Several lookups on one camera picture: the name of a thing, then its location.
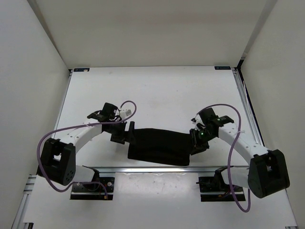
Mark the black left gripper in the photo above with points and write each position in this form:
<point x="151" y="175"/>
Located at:
<point x="120" y="138"/>

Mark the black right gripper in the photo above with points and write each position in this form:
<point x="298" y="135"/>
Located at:
<point x="196" y="146"/>

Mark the black skirt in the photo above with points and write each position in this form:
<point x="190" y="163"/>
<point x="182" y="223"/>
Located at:
<point x="160" y="146"/>

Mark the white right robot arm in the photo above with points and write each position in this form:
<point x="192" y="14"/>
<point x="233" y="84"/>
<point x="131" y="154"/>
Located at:
<point x="266" y="172"/>

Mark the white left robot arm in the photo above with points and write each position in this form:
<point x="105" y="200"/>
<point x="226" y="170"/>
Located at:
<point x="57" y="150"/>

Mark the blue right corner label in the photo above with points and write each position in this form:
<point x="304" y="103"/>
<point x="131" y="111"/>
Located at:
<point x="222" y="68"/>

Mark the blue corner label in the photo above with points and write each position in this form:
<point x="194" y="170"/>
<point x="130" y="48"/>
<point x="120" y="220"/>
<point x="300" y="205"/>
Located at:
<point x="222" y="68"/>
<point x="81" y="69"/>

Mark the blue left corner label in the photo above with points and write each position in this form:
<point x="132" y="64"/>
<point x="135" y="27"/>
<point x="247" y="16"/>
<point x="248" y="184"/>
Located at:
<point x="81" y="69"/>

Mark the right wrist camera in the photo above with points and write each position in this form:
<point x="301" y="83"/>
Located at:
<point x="198" y="124"/>

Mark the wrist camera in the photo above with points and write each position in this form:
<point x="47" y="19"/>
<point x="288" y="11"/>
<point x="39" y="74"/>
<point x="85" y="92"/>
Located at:
<point x="123" y="113"/>
<point x="198" y="124"/>

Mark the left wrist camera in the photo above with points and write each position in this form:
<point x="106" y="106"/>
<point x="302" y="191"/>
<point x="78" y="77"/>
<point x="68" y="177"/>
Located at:
<point x="123" y="113"/>

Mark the aluminium table edge rail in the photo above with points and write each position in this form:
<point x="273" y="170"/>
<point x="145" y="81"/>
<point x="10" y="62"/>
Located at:
<point x="155" y="169"/>

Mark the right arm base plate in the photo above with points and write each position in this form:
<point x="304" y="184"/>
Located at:
<point x="211" y="191"/>

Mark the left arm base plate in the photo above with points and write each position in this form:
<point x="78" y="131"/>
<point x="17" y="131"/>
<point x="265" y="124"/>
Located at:
<point x="95" y="191"/>

